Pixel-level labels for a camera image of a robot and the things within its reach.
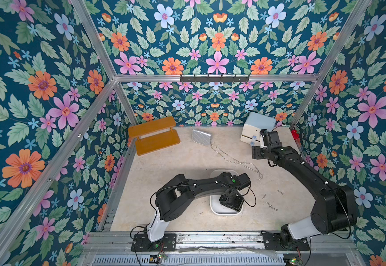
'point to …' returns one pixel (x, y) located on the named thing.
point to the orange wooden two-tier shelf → (154, 135)
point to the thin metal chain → (225, 156)
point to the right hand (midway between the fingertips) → (259, 148)
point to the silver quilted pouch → (201, 138)
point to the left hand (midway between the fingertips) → (238, 208)
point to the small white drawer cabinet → (253, 123)
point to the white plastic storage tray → (216, 208)
